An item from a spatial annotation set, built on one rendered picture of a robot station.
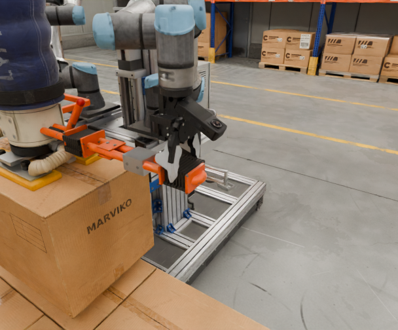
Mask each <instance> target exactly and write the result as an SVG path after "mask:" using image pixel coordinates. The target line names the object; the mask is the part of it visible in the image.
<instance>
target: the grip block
mask: <svg viewBox="0 0 398 330"><path fill-rule="evenodd" d="M62 134H63V135H62V139H63V141H64V144H65V146H64V148H65V152H68V153H71V154H73V155H77V156H79V157H82V155H83V157H84V158H86V157H88V156H90V155H92V154H95V152H93V151H90V150H88V149H87V148H86V145H87V143H89V142H90V143H94V144H96V145H98V139H99V138H104V139H105V130H104V129H101V128H97V127H94V126H90V125H89V126H88V128H87V125H86V124H84V125H82V126H79V127H76V128H73V129H71V130H68V131H65V132H62Z"/></svg>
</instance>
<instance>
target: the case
mask: <svg viewBox="0 0 398 330"><path fill-rule="evenodd" d="M53 170H56V171H58V172H60V173H61V174H62V178H60V179H58V180H56V181H54V182H52V183H50V184H48V185H45V186H44V187H41V188H40V189H37V190H36V191H31V190H29V189H27V188H25V187H23V186H21V185H19V184H17V183H15V182H13V181H11V180H9V179H7V178H5V177H3V176H1V175H0V266H2V267H3V268H4V269H5V270H7V271H9V272H10V273H11V274H12V275H14V276H15V277H17V278H18V279H19V280H21V281H22V282H24V283H25V284H26V285H27V286H29V287H30V288H32V289H33V290H34V291H36V292H37V293H38V294H40V295H41V296H42V297H44V298H45V299H46V300H48V301H49V302H50V303H52V304H53V305H54V306H56V307H57V308H59V309H60V310H61V311H62V312H64V313H65V314H67V315H68V316H69V317H71V318H72V319H74V318H75V317H76V316H78V315H79V314H80V313H81V312H82V311H83V310H84V309H85V308H86V307H87V306H88V305H89V304H90V303H92V302H93V301H94V300H95V299H96V298H97V297H98V296H100V295H101V294H102V293H103V292H104V291H105V290H106V289H107V288H108V287H109V286H110V285H111V284H112V283H114V282H115V281H116V280H117V279H118V278H119V277H120V276H122V275H123V274H124V273H125V272H126V271H127V270H128V269H129V268H130V267H131V266H132V265H133V264H134V263H136V262H137V261H138V260H139V259H140V258H141V257H142V256H144V254H146V252H148V251H149V250H150V249H151V248H152V247H153V246H154V237H153V220H152V211H151V196H150V186H149V174H147V175H145V176H142V175H138V174H135V173H133V172H129V171H128V170H125V169H124V165H123V162H121V161H119V160H116V159H112V160H108V159H106V158H101V159H99V160H97V161H95V162H93V163H91V164H89V165H87V166H85V165H83V164H80V163H78V162H75V161H74V162H71V163H69V164H68V163H66V162H65V163H63V164H62V165H60V166H58V167H57V168H55V169H53Z"/></svg>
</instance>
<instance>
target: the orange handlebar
mask: <svg viewBox="0 0 398 330"><path fill-rule="evenodd" d="M64 95H65V98H64V100H67V101H72V102H75V103H72V104H70V105H66V106H63V107H62V112H63V114H64V113H67V112H70V111H72V110H73V108H74V106H75V104H76V100H77V99H79V98H81V97H78V96H72V95H69V94H64ZM82 99H84V100H85V105H84V107H86V106H89V105H90V100H89V99H86V98H82ZM52 127H55V128H58V129H61V130H64V131H65V128H66V126H62V125H59V124H53V126H52ZM40 133H42V134H44V135H47V136H50V137H52V138H56V139H59V140H62V141H63V139H62V135H63V134H62V133H61V132H57V131H55V130H51V129H49V128H45V127H43V128H41V129H40ZM125 144H126V143H125V142H123V141H119V140H116V139H111V140H108V139H104V138H99V139H98V145H96V144H94V143H90V142H89V143H87V145H86V148H87V149H88V150H90V151H93V152H95V153H99V155H98V156H100V157H102V158H106V159H108V160H112V159H116V160H119V161H121V162H123V159H122V154H124V153H126V152H128V151H130V150H132V149H134V148H133V147H129V146H127V145H125ZM153 161H154V163H155V164H154V163H152V162H148V161H146V162H144V164H143V166H142V167H143V169H144V170H148V171H150V172H153V173H156V174H158V166H159V165H158V163H156V161H155V157H154V160H153ZM206 179H207V174H206V172H205V171H203V170H202V171H201V172H200V173H199V174H198V175H196V176H194V177H193V179H192V182H191V184H192V185H200V184H202V183H203V182H204V181H205V180H206Z"/></svg>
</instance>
